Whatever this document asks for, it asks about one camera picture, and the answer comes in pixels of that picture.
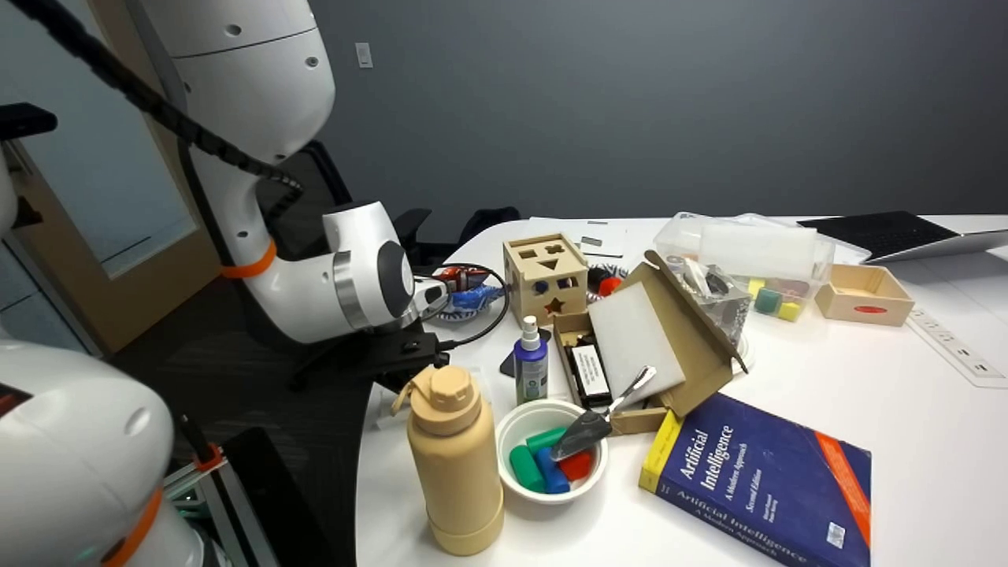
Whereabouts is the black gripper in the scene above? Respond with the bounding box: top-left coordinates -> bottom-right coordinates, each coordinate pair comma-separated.
362,321 -> 449,377

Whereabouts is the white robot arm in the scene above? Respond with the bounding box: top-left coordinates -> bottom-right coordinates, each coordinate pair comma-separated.
0,0 -> 412,567

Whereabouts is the tan water bottle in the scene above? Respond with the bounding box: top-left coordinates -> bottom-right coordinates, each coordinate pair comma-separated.
407,366 -> 505,555

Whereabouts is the white bowl with blocks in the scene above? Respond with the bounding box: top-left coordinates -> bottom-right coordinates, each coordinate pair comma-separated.
494,399 -> 609,505

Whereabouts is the wooden shape sorter box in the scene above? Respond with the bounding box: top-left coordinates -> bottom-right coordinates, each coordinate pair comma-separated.
505,233 -> 590,324

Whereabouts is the open cardboard box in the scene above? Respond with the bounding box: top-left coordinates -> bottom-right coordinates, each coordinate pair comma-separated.
550,249 -> 747,436

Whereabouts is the clear plastic container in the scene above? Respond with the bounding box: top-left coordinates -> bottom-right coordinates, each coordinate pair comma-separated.
656,211 -> 835,321

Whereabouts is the blue Artificial Intelligence book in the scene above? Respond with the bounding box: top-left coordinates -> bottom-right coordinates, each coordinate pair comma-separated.
640,393 -> 873,567

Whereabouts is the small wooden tray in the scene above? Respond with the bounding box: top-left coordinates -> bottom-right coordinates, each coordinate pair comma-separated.
815,265 -> 913,326

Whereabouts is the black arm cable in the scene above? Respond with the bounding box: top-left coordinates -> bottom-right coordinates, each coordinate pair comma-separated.
11,0 -> 310,197

